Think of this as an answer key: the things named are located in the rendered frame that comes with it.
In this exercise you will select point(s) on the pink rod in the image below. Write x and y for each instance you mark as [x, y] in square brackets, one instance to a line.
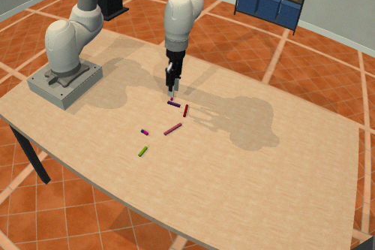
[172, 129]

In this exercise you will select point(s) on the lime green rod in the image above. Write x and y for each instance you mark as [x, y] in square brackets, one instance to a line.
[143, 150]

